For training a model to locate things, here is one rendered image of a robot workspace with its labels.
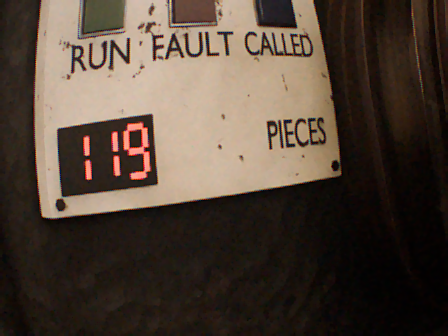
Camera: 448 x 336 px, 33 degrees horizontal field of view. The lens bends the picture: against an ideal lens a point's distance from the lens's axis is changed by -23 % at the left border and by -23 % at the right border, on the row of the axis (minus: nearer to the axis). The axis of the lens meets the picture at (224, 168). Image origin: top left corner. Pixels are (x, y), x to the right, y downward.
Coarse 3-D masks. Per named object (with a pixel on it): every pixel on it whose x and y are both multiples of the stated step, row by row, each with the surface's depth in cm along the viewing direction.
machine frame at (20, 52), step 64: (0, 0) 60; (320, 0) 73; (0, 64) 59; (0, 128) 59; (0, 192) 60; (256, 192) 67; (320, 192) 71; (0, 256) 61; (64, 256) 57; (128, 256) 60; (192, 256) 64; (256, 256) 67; (320, 256) 71; (0, 320) 60; (64, 320) 56; (128, 320) 60; (192, 320) 63; (256, 320) 67; (320, 320) 72; (384, 320) 78
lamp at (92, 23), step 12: (96, 0) 55; (108, 0) 56; (120, 0) 57; (84, 12) 55; (96, 12) 55; (108, 12) 56; (120, 12) 57; (84, 24) 55; (96, 24) 55; (108, 24) 56; (120, 24) 57
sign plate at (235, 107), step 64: (64, 0) 54; (128, 0) 58; (256, 0) 65; (64, 64) 54; (128, 64) 58; (192, 64) 61; (256, 64) 65; (320, 64) 69; (64, 128) 54; (192, 128) 61; (256, 128) 65; (320, 128) 68; (64, 192) 54; (128, 192) 58; (192, 192) 61
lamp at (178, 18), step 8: (176, 0) 60; (184, 0) 60; (192, 0) 61; (200, 0) 61; (208, 0) 62; (176, 8) 60; (184, 8) 60; (192, 8) 61; (200, 8) 61; (208, 8) 62; (176, 16) 60; (184, 16) 60; (192, 16) 61; (200, 16) 61; (208, 16) 61
